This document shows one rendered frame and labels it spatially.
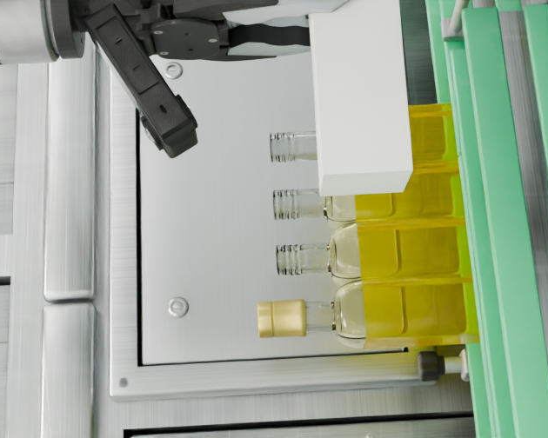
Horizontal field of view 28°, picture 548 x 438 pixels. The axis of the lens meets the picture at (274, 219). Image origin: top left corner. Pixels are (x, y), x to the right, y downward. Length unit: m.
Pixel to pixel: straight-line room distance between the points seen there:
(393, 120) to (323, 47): 0.07
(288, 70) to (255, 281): 0.25
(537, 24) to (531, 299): 0.25
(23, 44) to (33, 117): 0.51
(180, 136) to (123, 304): 0.43
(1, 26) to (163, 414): 0.52
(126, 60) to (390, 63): 0.18
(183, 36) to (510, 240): 0.32
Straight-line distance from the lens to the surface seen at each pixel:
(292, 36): 0.82
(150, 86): 0.76
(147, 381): 1.14
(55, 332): 1.17
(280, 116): 1.23
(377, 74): 0.75
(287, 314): 1.00
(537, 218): 0.93
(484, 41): 0.99
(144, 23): 0.77
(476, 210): 1.00
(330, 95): 0.75
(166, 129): 0.75
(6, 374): 1.22
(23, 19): 0.78
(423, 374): 1.06
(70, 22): 0.78
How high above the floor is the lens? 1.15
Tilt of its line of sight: level
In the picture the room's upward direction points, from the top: 93 degrees counter-clockwise
